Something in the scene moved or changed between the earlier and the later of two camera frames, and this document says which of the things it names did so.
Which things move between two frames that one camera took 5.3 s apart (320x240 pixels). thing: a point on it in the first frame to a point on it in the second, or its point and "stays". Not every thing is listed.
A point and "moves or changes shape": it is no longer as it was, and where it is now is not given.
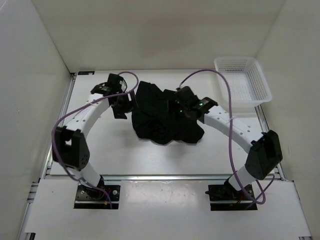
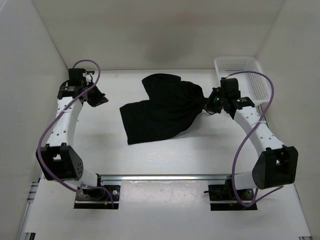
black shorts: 156,117 moves or changes shape
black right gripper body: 181,111 to 215,104
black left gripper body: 123,105 to 95,97
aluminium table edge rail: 152,178 stays
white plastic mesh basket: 247,83 stays
